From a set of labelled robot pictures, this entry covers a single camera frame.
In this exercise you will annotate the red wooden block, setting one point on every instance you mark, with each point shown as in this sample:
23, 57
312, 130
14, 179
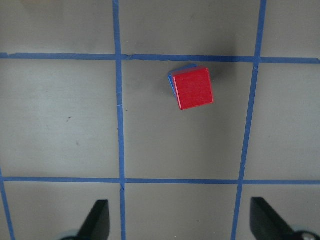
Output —
193, 87

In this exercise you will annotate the blue wooden block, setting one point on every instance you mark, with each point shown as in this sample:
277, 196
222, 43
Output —
170, 76

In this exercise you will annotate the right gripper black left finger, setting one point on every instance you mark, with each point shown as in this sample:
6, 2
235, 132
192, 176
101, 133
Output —
97, 225

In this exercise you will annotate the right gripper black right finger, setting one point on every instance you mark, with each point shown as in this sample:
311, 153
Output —
266, 224

